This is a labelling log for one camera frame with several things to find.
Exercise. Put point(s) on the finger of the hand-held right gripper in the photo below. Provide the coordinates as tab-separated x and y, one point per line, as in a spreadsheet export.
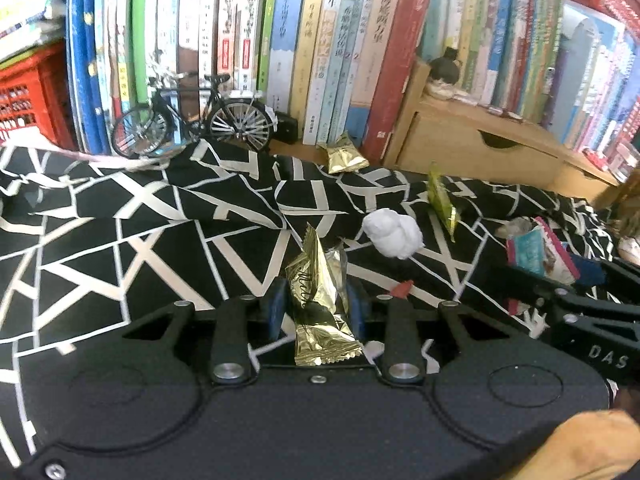
590	270
535	282

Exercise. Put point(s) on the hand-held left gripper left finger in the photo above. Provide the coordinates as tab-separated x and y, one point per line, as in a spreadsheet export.
276	310

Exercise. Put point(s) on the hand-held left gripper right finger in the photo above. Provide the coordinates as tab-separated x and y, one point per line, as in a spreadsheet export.
356	310

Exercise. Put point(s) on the pink teal packet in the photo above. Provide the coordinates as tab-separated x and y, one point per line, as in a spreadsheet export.
537	252

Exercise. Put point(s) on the gold candy wrapper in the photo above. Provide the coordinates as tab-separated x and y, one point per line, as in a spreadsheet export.
320	320

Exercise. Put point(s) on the small red scrap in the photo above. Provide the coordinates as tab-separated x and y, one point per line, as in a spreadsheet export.
515	306
401	290

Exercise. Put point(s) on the white paper scrap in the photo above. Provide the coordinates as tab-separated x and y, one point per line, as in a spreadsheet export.
536	321

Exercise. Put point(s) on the grey crumpled wrapper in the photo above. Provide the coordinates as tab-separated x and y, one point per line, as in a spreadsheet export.
512	229

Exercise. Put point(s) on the white crumpled tissue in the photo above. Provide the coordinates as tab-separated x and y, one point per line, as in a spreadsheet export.
395	232

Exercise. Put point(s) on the yellow green snack wrapper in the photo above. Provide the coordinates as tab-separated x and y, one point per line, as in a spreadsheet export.
442	200

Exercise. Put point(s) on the gold snack packet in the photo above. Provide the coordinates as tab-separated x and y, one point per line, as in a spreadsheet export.
345	155

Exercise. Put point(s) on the black white patterned blanket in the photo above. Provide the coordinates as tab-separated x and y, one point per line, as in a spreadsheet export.
125	240

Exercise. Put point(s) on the wooden drawer shelf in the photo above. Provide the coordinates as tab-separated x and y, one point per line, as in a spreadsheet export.
450	135

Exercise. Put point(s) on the small black box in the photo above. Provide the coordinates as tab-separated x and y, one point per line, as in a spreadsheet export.
286	129

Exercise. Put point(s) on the row of slim children's books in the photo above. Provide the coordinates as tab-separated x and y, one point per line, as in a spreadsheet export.
540	50

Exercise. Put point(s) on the black figurine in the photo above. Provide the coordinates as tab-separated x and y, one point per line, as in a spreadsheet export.
445	72

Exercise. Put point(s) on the miniature black bicycle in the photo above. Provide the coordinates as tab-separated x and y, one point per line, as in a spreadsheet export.
165	110

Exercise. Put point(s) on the row of tall picture books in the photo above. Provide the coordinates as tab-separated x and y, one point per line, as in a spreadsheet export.
250	35

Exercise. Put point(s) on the red plastic crate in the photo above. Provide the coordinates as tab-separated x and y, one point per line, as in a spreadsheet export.
35	95

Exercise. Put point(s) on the stack of flat books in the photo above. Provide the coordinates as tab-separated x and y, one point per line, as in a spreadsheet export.
25	5

